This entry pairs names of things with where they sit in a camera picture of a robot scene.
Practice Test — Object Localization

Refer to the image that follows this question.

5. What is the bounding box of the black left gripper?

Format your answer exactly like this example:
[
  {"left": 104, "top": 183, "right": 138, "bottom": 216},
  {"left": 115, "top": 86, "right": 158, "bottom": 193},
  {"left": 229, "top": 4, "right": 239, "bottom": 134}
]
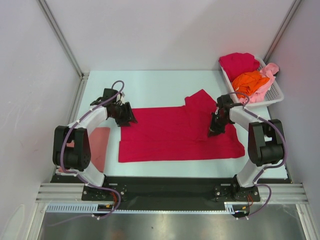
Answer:
[{"left": 110, "top": 102, "right": 138, "bottom": 127}]

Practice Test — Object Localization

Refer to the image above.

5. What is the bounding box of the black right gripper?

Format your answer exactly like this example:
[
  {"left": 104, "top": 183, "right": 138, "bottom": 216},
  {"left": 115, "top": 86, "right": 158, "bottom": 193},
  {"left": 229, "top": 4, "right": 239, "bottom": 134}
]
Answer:
[{"left": 207, "top": 112, "right": 230, "bottom": 137}]

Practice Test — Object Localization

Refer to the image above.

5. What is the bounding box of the crimson red t-shirt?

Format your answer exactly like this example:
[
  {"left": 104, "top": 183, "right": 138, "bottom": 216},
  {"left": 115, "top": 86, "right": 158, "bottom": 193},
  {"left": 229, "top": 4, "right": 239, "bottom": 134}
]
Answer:
[{"left": 118, "top": 89, "right": 245, "bottom": 163}]

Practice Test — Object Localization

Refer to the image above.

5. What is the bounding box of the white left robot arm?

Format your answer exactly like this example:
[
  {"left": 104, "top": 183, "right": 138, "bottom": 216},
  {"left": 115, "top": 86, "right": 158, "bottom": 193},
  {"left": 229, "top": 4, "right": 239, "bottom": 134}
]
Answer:
[{"left": 52, "top": 88, "right": 138, "bottom": 200}]

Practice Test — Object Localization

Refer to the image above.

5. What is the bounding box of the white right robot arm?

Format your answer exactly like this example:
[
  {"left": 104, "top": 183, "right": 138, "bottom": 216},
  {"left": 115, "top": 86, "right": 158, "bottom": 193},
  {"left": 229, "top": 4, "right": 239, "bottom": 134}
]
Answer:
[{"left": 208, "top": 94, "right": 288, "bottom": 201}]

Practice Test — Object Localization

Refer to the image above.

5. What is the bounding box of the folded salmon pink t-shirt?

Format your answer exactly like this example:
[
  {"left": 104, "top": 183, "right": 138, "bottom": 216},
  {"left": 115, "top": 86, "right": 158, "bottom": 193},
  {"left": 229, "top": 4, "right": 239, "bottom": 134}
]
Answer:
[{"left": 54, "top": 126, "right": 110, "bottom": 173}]

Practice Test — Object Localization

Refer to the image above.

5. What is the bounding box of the orange t-shirt in basket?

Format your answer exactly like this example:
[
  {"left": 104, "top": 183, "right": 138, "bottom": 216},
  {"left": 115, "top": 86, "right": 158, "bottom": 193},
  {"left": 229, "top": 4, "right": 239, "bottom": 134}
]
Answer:
[{"left": 231, "top": 70, "right": 270, "bottom": 101}]

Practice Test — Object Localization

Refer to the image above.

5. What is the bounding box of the crimson t-shirt in basket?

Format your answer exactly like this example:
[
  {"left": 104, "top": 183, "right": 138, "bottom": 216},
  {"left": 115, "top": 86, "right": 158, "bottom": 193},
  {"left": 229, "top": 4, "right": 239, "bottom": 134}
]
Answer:
[{"left": 218, "top": 52, "right": 260, "bottom": 82}]

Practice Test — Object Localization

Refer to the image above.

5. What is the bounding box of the white plastic laundry basket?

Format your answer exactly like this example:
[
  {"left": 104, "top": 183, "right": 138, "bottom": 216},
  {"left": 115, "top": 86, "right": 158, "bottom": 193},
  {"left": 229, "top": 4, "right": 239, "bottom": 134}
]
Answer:
[{"left": 221, "top": 56, "right": 284, "bottom": 107}]

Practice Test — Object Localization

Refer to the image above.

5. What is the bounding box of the light pink t-shirt in basket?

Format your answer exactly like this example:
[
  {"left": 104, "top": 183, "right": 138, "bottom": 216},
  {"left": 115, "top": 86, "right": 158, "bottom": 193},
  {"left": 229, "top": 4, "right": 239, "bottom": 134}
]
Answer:
[{"left": 238, "top": 63, "right": 280, "bottom": 104}]

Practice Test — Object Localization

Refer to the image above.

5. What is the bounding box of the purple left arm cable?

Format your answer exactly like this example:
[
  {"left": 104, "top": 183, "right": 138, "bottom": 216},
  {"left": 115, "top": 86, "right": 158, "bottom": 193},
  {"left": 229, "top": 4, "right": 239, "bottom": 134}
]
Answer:
[{"left": 48, "top": 80, "right": 126, "bottom": 227}]

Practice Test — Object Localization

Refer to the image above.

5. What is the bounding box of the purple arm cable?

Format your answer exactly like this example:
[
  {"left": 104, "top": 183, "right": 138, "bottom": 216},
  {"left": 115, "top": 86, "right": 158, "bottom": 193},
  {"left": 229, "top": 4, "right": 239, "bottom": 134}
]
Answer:
[
  {"left": 224, "top": 91, "right": 287, "bottom": 221},
  {"left": 48, "top": 80, "right": 126, "bottom": 227}
]

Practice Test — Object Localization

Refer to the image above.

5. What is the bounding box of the left aluminium side rail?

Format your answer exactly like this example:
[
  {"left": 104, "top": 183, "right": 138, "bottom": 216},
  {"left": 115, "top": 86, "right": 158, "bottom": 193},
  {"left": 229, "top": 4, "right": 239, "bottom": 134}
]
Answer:
[{"left": 52, "top": 72, "right": 90, "bottom": 166}]

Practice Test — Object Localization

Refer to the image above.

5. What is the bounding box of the aluminium side rail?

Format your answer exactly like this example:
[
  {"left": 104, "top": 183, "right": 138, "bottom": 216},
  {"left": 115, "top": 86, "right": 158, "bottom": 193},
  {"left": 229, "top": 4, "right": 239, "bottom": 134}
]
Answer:
[
  {"left": 52, "top": 72, "right": 90, "bottom": 166},
  {"left": 267, "top": 106, "right": 293, "bottom": 184}
]

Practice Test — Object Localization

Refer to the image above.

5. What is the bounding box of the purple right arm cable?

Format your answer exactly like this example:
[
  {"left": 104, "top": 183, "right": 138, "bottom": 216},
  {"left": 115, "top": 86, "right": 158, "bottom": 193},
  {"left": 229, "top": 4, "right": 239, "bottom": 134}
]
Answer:
[{"left": 224, "top": 91, "right": 287, "bottom": 221}]

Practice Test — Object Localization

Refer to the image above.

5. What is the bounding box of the white slotted cable duct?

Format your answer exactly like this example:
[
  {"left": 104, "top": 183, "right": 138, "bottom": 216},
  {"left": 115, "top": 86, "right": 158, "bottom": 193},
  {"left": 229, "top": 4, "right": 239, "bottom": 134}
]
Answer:
[{"left": 45, "top": 203, "right": 249, "bottom": 215}]

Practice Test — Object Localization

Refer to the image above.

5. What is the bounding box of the right aluminium side rail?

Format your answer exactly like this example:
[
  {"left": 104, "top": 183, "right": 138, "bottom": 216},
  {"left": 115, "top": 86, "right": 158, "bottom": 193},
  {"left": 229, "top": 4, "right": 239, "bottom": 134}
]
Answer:
[{"left": 267, "top": 106, "right": 293, "bottom": 184}]

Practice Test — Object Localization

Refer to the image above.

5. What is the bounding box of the aluminium front frame rail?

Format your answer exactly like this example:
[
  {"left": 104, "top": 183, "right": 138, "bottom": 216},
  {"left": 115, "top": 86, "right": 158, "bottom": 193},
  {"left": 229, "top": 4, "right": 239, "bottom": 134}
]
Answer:
[{"left": 36, "top": 183, "right": 309, "bottom": 205}]

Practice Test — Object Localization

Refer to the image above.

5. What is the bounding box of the left aluminium corner post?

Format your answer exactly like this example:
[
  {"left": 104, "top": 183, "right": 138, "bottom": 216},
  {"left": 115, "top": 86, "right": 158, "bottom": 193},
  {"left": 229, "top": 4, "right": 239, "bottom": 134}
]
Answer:
[{"left": 36, "top": 0, "right": 84, "bottom": 79}]

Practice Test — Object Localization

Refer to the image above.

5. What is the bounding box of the aluminium corner post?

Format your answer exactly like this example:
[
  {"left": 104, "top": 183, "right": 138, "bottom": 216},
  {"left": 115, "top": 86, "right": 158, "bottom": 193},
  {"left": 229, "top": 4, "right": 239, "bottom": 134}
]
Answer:
[
  {"left": 263, "top": 0, "right": 304, "bottom": 62},
  {"left": 36, "top": 0, "right": 84, "bottom": 79}
]

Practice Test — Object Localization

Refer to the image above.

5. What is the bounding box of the right aluminium corner post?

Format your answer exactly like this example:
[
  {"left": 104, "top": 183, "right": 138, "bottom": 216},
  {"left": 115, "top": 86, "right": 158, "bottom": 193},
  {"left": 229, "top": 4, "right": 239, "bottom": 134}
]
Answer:
[{"left": 263, "top": 0, "right": 304, "bottom": 62}]

